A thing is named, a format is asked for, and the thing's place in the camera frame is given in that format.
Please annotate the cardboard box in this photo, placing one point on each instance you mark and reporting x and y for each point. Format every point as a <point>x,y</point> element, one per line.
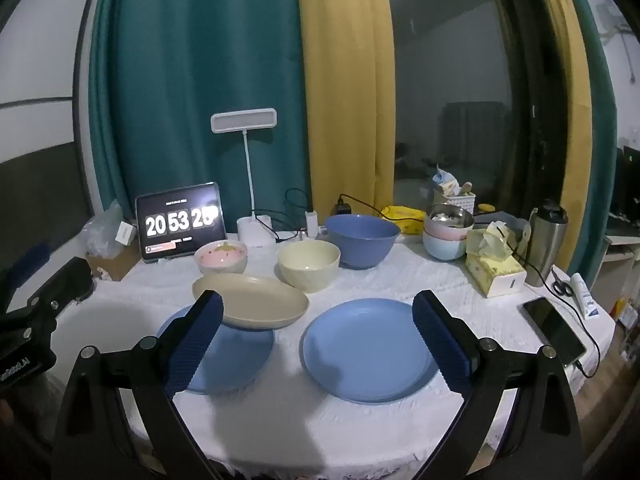
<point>112,262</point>

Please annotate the white woven basket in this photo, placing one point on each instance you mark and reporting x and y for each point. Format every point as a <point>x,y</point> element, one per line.
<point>462,203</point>

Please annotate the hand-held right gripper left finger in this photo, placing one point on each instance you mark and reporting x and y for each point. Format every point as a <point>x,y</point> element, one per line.
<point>200,340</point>

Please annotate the black smartphone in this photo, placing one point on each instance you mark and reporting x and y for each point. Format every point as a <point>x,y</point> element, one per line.
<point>552,330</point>

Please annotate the steel thermos bottle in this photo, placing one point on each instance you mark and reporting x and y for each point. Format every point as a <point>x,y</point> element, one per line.
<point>545,245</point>

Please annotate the beige plate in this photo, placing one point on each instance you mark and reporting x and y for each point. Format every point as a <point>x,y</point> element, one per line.
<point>260,300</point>

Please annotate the black appliance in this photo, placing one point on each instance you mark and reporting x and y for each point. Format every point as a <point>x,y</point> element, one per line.
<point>631,185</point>

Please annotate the clear plastic bag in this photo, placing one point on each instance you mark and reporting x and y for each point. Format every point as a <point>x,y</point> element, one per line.
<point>102,230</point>

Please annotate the steel bowl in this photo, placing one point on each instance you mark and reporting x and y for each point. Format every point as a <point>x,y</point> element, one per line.
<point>450,217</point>

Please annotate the teal curtain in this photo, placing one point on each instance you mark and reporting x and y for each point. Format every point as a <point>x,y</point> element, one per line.
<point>190,60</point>
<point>597,135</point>

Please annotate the cream bowl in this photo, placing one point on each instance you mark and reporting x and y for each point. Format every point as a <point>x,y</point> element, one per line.
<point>307,270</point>

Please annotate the yellow tissue pack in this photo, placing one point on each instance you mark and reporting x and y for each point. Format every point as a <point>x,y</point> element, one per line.
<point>495,275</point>

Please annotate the yellow curtain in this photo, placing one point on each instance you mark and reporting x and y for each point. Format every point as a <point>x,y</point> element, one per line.
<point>570,110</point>
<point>345,85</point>

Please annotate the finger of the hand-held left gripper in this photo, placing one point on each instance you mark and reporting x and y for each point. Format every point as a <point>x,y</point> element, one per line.
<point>30,260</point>
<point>65,285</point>

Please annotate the blue white packet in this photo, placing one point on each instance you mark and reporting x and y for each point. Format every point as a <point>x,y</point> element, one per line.
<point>442,176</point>

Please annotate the pink strawberry bowl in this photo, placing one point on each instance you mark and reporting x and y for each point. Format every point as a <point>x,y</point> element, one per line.
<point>220,255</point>

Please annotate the white power strip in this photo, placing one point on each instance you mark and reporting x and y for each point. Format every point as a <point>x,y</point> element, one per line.
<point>322,232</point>

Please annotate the white tube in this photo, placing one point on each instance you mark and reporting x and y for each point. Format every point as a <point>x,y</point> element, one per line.
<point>585,297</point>

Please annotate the light blue bowl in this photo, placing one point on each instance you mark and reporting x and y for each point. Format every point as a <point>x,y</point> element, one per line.
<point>442,249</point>

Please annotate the small white box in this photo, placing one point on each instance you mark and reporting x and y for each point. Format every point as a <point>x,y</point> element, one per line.
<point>126,233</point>

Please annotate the blue plate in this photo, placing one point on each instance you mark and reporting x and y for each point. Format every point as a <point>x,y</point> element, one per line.
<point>235,360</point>
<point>365,350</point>

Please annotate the black door frame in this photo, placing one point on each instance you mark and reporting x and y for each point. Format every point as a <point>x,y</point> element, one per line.
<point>535,110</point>

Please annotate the white desk lamp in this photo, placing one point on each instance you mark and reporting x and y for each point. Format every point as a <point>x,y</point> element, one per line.
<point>243,121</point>

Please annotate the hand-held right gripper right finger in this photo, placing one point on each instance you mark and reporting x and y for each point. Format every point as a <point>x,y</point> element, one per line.
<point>440,340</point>

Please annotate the large blue bowl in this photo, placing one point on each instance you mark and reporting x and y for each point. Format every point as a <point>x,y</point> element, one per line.
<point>362,245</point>

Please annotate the tablet with clock display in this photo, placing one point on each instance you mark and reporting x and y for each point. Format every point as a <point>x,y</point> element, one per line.
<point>180,222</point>

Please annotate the yellow plastic bag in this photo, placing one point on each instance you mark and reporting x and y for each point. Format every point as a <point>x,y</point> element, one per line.
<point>407,220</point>

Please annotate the black charger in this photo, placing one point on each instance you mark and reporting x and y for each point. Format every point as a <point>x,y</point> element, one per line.
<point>343,208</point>

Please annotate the black scissors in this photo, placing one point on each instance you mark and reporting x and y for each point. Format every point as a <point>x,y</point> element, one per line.
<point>562,285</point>

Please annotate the white charger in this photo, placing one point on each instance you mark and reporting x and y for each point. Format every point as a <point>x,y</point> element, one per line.
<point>312,222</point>

